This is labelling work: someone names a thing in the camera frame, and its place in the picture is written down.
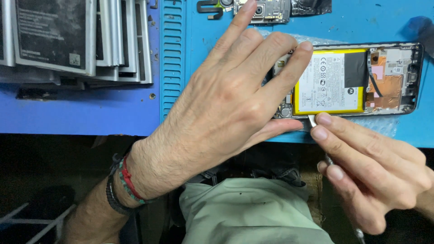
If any person's left hand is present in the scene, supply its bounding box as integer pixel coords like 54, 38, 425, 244
130, 0, 314, 201

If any yellow white phone battery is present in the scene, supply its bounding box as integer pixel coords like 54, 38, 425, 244
293, 48, 369, 116

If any black cord bracelet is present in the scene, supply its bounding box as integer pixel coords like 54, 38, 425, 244
105, 152, 135, 216

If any black flex cable part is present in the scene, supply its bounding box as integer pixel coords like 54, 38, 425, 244
197, 0, 225, 20

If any red thread bracelet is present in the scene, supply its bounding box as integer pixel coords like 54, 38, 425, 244
120, 155, 147, 203

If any person's right hand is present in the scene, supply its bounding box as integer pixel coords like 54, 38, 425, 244
310, 113, 434, 235

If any blue silicone repair mat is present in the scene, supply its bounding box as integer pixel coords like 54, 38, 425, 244
159, 0, 434, 148

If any black flat part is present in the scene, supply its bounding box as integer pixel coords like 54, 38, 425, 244
15, 87, 59, 101

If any thin metal pry tool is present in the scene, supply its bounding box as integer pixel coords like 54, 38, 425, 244
308, 115, 366, 244

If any black foil piece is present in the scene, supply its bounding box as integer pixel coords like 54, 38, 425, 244
291, 0, 333, 16

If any light green garment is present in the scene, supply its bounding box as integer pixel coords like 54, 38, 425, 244
179, 178, 335, 244

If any green beaded bracelet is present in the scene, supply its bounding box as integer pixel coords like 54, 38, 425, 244
116, 165, 147, 206

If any phone circuit board with camera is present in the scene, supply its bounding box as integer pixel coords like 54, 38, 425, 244
233, 0, 292, 25

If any stack of grey phone batteries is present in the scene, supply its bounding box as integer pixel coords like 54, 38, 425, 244
0, 0, 154, 91

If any black smartphone frame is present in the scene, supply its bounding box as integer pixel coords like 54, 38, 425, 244
271, 42, 424, 120

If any grey metal frame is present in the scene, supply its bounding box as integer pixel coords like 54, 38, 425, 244
0, 203, 77, 244

